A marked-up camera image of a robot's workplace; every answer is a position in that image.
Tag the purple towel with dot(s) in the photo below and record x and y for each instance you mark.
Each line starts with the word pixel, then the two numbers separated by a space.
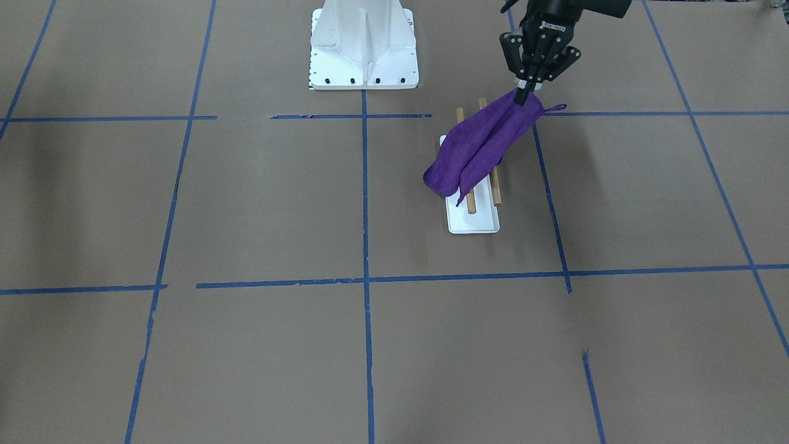
pixel 473 148

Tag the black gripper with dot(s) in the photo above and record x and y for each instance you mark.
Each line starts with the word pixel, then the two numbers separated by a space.
pixel 550 20

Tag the white wooden towel rack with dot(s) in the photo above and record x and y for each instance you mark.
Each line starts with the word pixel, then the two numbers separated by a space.
pixel 469 211

